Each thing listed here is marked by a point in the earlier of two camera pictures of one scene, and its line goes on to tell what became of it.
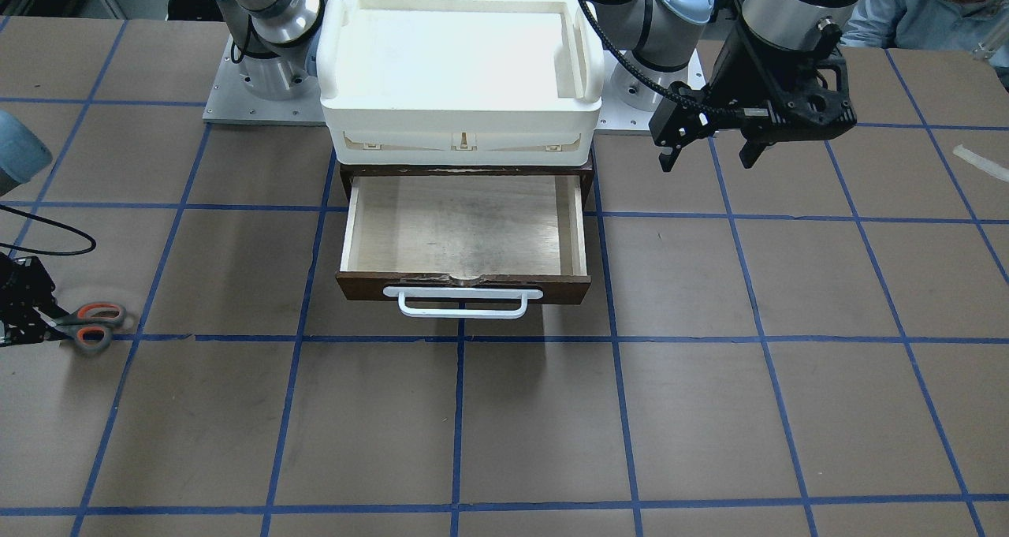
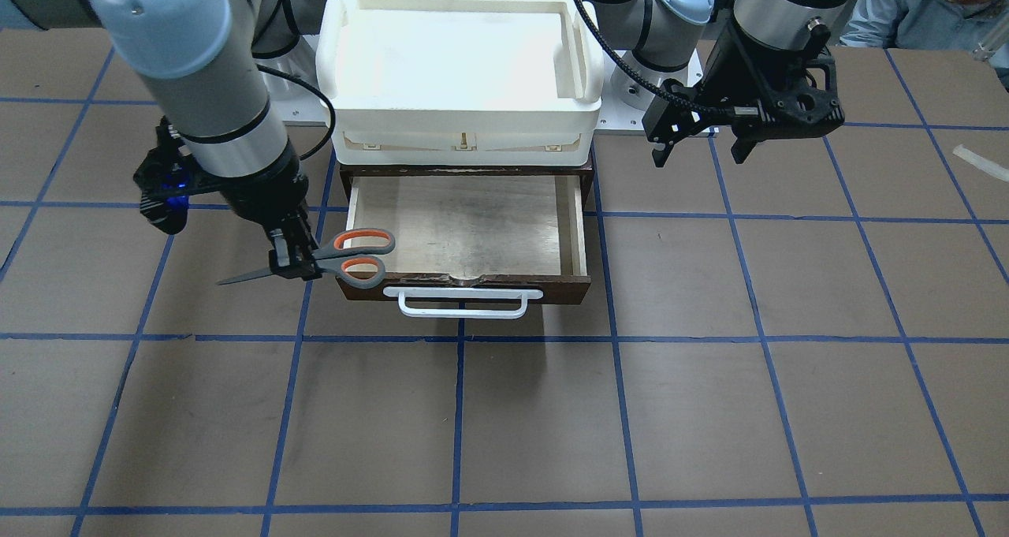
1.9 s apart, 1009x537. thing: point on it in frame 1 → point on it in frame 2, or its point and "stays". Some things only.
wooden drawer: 465,230 stays
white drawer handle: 441,292 stays
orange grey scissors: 90,324 → 354,255
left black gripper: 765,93 stays
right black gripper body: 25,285 → 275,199
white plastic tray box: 459,76 stays
